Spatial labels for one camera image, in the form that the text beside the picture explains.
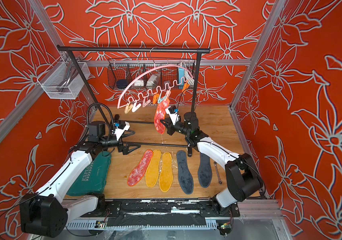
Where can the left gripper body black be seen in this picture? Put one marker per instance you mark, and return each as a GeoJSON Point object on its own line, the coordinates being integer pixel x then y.
{"type": "Point", "coordinates": [120, 145]}

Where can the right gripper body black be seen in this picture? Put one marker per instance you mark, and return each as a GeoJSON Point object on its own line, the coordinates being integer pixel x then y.
{"type": "Point", "coordinates": [180, 128]}

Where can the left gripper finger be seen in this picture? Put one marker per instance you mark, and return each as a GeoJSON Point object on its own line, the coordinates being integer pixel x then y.
{"type": "Point", "coordinates": [130, 147]}
{"type": "Point", "coordinates": [127, 133]}

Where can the red insole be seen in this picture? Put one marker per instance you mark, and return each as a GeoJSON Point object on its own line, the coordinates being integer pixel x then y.
{"type": "Point", "coordinates": [139, 171]}
{"type": "Point", "coordinates": [160, 115]}

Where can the red insole front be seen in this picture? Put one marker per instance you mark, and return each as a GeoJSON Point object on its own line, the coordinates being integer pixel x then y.
{"type": "Point", "coordinates": [139, 171]}

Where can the yellow insole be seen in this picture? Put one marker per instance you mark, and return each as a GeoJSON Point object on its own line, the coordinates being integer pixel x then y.
{"type": "Point", "coordinates": [152, 172]}
{"type": "Point", "coordinates": [166, 175]}

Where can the pink clip hanger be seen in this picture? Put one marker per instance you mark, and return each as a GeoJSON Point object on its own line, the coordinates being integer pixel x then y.
{"type": "Point", "coordinates": [163, 90]}

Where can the yellow insole front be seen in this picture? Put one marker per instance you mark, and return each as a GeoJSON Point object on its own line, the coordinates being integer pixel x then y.
{"type": "Point", "coordinates": [166, 175]}

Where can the dark grey insole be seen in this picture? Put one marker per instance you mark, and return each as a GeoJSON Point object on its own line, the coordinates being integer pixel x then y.
{"type": "Point", "coordinates": [205, 171]}
{"type": "Point", "coordinates": [185, 177]}

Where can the dark grey insole front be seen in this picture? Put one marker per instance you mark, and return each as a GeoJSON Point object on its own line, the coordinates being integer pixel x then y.
{"type": "Point", "coordinates": [205, 171]}

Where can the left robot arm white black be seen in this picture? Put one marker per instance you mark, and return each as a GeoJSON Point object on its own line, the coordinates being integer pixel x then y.
{"type": "Point", "coordinates": [44, 213]}

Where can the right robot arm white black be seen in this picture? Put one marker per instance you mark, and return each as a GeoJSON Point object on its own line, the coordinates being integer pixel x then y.
{"type": "Point", "coordinates": [242, 178]}

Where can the green plastic tool case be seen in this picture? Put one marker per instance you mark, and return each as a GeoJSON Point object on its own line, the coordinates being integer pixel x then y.
{"type": "Point", "coordinates": [92, 180]}

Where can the dark blue round item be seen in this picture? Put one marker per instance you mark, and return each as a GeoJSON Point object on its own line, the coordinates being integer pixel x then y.
{"type": "Point", "coordinates": [121, 84]}

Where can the grey item in basket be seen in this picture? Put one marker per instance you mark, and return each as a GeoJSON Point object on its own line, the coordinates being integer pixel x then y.
{"type": "Point", "coordinates": [153, 81]}

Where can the white box in basket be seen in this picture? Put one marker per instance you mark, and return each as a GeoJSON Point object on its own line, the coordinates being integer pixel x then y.
{"type": "Point", "coordinates": [138, 83]}

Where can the light blue box in basket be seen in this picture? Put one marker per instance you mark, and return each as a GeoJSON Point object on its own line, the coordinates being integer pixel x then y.
{"type": "Point", "coordinates": [181, 76]}

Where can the silver wrench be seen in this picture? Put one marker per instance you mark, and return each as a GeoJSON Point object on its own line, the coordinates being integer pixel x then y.
{"type": "Point", "coordinates": [218, 174]}

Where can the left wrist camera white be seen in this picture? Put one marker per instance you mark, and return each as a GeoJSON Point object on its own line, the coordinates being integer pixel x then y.
{"type": "Point", "coordinates": [120, 127]}

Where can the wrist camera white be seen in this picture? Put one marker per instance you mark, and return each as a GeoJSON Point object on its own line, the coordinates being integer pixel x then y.
{"type": "Point", "coordinates": [173, 113]}
{"type": "Point", "coordinates": [120, 127]}

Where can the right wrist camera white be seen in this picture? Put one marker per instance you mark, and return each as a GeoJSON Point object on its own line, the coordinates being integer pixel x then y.
{"type": "Point", "coordinates": [173, 113]}

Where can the black wire wall basket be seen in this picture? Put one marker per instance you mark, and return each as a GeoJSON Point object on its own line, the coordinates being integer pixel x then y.
{"type": "Point", "coordinates": [129, 69]}

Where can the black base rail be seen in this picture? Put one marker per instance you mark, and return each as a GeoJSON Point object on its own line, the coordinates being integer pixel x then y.
{"type": "Point", "coordinates": [163, 213]}

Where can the white mesh wall basket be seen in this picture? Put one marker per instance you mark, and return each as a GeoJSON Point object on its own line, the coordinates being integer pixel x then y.
{"type": "Point", "coordinates": [62, 82]}

